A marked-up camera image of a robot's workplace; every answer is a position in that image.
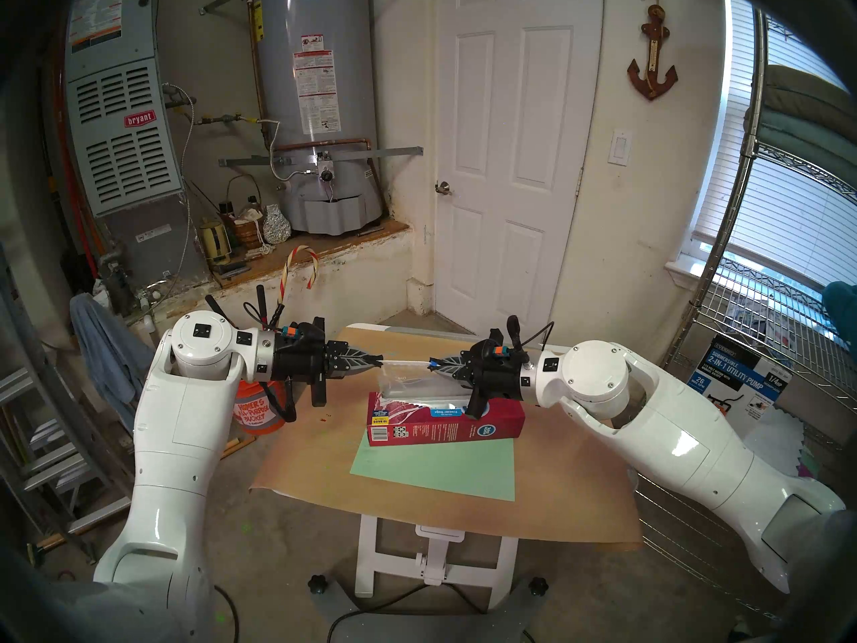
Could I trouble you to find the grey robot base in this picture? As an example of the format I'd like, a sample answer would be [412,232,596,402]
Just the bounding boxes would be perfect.
[309,575,550,643]

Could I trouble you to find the clear ziplock bag blue slider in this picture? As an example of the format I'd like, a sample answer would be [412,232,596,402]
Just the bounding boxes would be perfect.
[377,359,483,408]

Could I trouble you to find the light green paper sheet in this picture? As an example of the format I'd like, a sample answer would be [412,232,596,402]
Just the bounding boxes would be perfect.
[349,434,518,502]

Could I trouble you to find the red freezer bag box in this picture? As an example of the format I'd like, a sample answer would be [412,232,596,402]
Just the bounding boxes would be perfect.
[366,390,526,447]

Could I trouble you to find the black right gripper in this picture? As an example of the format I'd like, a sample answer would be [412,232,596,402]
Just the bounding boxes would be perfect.
[429,339,527,419]

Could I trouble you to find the yellow green canister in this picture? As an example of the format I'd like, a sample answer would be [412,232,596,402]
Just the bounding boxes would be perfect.
[199,220,233,266]

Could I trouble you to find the grey bryant furnace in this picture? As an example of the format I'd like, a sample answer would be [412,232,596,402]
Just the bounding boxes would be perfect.
[64,0,212,294]

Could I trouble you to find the striped candy cane decoration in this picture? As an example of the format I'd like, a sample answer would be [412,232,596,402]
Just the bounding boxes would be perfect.
[278,245,321,314]

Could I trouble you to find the rusty anchor wall thermometer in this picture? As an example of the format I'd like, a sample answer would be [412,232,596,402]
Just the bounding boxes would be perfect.
[627,0,679,101]

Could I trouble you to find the blue cloth rag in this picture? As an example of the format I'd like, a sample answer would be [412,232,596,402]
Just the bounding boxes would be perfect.
[70,292,156,435]

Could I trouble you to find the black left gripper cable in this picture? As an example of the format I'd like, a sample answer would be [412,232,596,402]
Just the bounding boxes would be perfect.
[258,380,298,423]

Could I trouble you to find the white window blinds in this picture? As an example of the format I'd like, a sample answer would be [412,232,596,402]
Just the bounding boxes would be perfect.
[690,0,857,287]

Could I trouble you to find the foil wrapped object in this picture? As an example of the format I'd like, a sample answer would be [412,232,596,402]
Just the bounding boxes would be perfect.
[262,204,293,245]

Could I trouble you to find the teal fabric object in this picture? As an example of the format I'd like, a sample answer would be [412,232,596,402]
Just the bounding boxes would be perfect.
[822,280,857,354]

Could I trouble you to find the olive seat cushion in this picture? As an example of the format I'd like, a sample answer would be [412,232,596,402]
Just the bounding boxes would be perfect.
[763,64,857,130]

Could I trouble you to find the grey water heater tank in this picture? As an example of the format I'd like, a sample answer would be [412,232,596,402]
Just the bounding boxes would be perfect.
[251,0,389,235]

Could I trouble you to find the utility pump cardboard box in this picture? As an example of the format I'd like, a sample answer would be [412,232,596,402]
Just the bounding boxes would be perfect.
[686,334,794,441]

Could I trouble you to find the pale green seat cushion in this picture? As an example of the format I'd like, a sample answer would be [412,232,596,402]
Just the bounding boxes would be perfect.
[743,106,857,194]

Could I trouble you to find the wicker basket with handle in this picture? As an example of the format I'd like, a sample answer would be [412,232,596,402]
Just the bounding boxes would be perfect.
[224,174,265,251]

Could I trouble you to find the white zigzag edged paper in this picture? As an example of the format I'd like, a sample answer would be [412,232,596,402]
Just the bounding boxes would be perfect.
[743,407,804,458]

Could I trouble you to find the black floor cable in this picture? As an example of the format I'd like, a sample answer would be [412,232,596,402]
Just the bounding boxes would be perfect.
[214,585,240,643]

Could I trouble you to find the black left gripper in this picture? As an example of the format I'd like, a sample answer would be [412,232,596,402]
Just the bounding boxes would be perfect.
[271,317,384,408]

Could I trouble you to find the orange plastic bucket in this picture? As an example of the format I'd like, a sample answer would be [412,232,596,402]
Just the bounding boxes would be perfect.
[232,380,289,435]

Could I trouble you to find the aluminium ladder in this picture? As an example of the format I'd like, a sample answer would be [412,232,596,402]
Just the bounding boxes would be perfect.
[0,246,135,562]

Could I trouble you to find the raised wood topped platform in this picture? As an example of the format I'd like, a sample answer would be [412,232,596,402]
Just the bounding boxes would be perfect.
[127,220,412,341]

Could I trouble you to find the metal heater strap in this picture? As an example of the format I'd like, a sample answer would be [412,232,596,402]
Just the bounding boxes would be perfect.
[219,146,424,168]

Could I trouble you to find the white folding table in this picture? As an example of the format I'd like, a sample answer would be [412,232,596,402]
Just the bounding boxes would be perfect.
[345,324,576,599]

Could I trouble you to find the white panel door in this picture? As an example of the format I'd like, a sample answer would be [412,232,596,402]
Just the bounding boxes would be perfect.
[435,0,603,344]

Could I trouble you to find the chrome wire shelf rack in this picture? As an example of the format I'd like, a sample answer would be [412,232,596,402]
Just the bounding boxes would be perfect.
[633,5,857,622]

